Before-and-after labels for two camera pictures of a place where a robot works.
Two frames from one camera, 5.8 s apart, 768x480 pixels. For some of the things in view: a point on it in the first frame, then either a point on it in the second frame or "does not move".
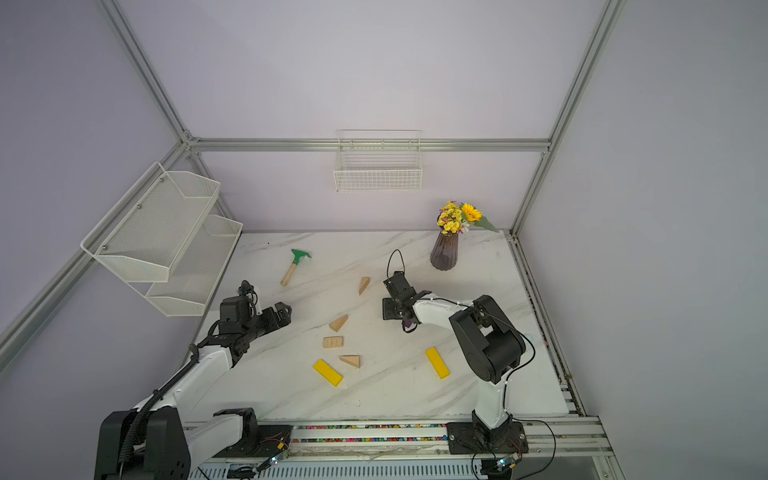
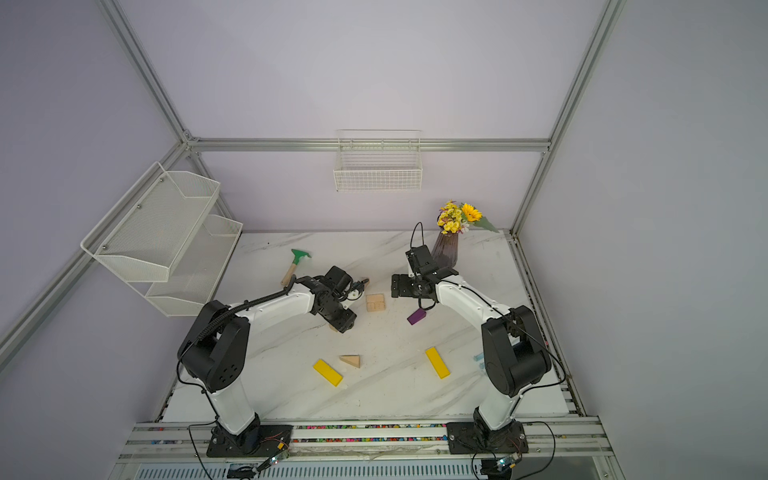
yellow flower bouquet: x=457 y=220 does not move
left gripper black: x=283 y=316 -> x=345 y=322
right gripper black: x=388 y=309 -> x=401 y=282
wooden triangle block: x=352 y=359 does not move
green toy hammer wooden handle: x=297 y=255 does not move
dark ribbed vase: x=445 y=250 does not move
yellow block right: x=441 y=370 does not move
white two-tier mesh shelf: x=162 y=239 does not move
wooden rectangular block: x=335 y=341 -> x=375 y=301
